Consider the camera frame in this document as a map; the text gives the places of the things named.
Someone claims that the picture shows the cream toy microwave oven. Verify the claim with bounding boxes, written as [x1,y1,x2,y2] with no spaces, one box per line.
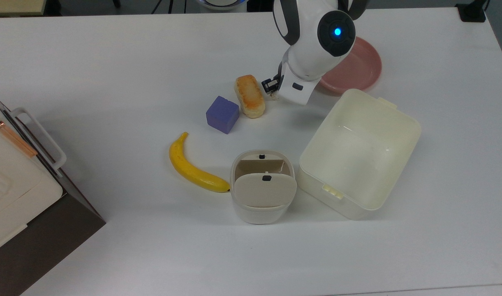
[0,97,64,256]

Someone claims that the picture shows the white swing-lid trash can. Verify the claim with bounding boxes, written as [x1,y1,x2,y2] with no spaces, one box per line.
[229,149,298,225]

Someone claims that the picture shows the cream rectangular plastic container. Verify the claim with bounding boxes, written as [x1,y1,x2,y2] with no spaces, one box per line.
[297,88,422,221]

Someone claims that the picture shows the toasted bread loaf toy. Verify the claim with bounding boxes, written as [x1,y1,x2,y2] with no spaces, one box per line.
[234,74,266,119]

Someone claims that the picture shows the yellow banana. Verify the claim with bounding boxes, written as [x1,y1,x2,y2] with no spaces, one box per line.
[169,132,231,193]

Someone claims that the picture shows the pink plate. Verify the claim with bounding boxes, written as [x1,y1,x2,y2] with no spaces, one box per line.
[319,36,383,95]

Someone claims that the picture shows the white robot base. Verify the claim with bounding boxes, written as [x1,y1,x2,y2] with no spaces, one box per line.
[195,0,248,11]

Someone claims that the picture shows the black box on table corner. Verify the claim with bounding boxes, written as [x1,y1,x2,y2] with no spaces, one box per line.
[456,0,490,23]

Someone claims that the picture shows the black tripod legs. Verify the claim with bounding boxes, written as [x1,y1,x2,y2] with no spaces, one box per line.
[150,0,187,15]

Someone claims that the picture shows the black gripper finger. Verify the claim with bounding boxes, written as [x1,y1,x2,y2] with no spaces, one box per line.
[262,76,281,95]

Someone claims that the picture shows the white toaster oven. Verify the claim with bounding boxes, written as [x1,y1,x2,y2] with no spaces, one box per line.
[0,90,106,296]

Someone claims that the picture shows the purple cube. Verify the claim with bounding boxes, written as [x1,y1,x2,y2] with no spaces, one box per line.
[206,95,240,134]

